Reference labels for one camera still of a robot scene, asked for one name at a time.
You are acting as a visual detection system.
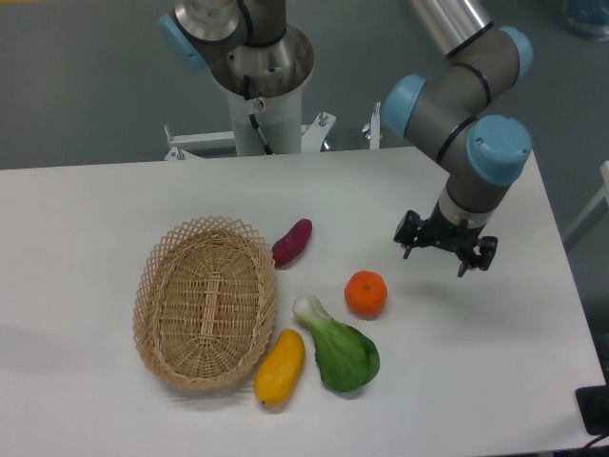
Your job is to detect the purple sweet potato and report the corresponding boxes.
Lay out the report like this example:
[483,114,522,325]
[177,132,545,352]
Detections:
[271,219,313,267]

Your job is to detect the blue object top right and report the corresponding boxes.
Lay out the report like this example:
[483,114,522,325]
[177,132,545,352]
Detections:
[562,0,608,42]

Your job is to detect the black device at table edge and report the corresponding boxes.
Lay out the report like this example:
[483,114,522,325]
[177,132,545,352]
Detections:
[575,386,608,436]

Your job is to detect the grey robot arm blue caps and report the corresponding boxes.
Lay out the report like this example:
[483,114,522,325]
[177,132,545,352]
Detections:
[160,1,533,271]

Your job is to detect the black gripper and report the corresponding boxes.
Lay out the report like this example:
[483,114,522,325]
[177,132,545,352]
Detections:
[393,203,499,278]

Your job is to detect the white frame at right edge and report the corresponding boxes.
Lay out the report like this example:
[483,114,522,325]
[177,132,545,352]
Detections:
[562,161,608,252]

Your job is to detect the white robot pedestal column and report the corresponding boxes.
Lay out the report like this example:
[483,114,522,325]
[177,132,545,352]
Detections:
[226,89,302,156]

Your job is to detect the black cable on pedestal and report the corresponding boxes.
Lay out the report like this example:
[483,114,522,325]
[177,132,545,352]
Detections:
[243,74,275,156]

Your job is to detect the white metal base frame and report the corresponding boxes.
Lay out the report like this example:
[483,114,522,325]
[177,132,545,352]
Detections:
[164,101,383,161]

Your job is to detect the green bok choy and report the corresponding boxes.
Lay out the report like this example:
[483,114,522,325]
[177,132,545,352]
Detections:
[292,295,381,393]

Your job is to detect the yellow mango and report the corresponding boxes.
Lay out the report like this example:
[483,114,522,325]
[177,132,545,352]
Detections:
[254,328,305,407]

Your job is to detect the orange fruit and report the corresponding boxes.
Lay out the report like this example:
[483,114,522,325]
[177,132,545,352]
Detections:
[344,270,388,319]

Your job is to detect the woven wicker basket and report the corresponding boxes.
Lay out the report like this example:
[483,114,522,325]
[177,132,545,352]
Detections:
[133,216,277,391]

